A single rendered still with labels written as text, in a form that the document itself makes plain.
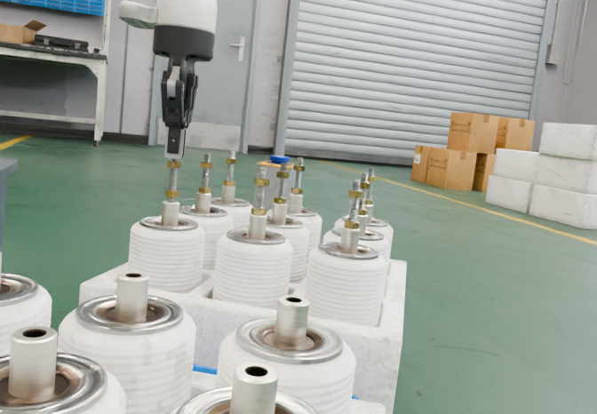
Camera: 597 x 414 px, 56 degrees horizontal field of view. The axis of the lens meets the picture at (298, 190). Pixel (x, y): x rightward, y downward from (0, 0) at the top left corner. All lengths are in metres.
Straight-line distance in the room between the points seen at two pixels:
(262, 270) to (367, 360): 0.16
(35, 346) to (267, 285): 0.41
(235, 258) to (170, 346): 0.29
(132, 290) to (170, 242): 0.30
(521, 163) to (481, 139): 0.94
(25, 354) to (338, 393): 0.19
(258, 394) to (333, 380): 0.11
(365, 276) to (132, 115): 5.22
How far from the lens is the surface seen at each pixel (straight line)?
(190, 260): 0.73
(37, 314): 0.47
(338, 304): 0.67
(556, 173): 3.47
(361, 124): 6.27
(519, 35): 7.33
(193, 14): 0.72
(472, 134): 4.55
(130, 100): 5.80
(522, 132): 4.85
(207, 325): 0.69
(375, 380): 0.67
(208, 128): 5.86
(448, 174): 4.48
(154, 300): 0.46
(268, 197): 1.10
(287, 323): 0.40
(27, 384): 0.33
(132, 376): 0.41
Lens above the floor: 0.40
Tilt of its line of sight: 7 degrees down
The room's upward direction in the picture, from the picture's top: 6 degrees clockwise
